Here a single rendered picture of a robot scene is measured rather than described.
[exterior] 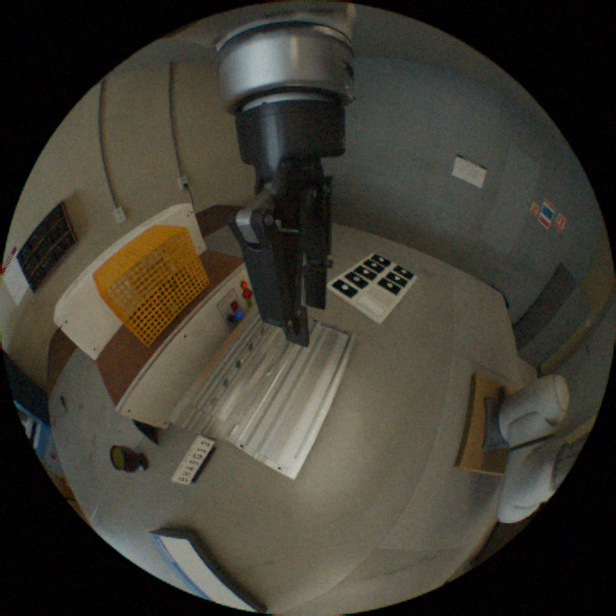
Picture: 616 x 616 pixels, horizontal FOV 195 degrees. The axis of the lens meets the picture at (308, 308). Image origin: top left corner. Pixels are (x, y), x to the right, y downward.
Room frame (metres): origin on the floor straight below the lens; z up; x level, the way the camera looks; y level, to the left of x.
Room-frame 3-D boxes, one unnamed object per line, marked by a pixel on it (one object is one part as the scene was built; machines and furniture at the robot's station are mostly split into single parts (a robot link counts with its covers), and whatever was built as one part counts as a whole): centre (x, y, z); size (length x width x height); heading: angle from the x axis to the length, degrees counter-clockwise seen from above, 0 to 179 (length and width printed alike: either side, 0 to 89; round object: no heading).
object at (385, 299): (0.58, -0.30, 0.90); 0.40 x 0.27 x 0.01; 134
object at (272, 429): (0.14, 0.03, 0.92); 0.44 x 0.21 x 0.04; 155
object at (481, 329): (0.39, -0.90, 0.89); 0.67 x 0.45 x 0.03; 148
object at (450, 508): (-0.18, -0.54, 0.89); 0.67 x 0.45 x 0.03; 148
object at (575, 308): (0.41, -3.12, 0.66); 0.62 x 0.49 x 1.32; 58
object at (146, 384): (0.38, 0.43, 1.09); 0.75 x 0.40 x 0.38; 155
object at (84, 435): (0.40, 0.69, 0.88); 2.34 x 0.84 x 0.03; 148
